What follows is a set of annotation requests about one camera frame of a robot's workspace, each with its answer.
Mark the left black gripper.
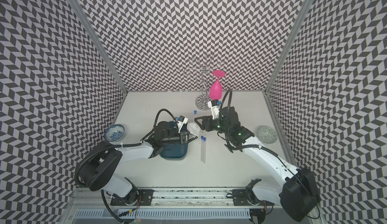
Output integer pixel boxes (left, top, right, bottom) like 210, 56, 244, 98
162, 131, 199, 145

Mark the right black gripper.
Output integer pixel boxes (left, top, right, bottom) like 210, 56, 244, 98
194, 115, 230, 135

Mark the blue capped test tube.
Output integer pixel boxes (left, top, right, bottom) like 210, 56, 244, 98
201, 137, 206, 164
200, 136, 205, 163
193, 110, 202, 133

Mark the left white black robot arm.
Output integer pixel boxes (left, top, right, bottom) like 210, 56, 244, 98
74, 120, 200, 198

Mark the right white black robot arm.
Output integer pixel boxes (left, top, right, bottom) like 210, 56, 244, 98
195, 107, 321, 222

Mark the teal rectangular plastic tray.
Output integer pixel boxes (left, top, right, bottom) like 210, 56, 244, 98
160, 144, 188, 160

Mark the blue patterned small bowl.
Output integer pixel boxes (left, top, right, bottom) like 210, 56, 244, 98
104, 124, 125, 142

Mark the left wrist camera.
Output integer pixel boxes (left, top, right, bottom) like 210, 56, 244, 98
176, 116, 188, 133

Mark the chrome wire glass rack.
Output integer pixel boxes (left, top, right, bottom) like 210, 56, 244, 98
183, 54, 224, 111

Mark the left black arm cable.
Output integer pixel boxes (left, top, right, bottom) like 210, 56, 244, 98
74, 108, 177, 224

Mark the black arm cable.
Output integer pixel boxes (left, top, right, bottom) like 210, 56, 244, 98
74, 108, 177, 224
219, 88, 321, 220

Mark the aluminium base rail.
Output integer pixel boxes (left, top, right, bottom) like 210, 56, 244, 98
68, 187, 318, 222

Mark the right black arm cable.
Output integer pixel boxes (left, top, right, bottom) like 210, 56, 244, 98
219, 88, 321, 220

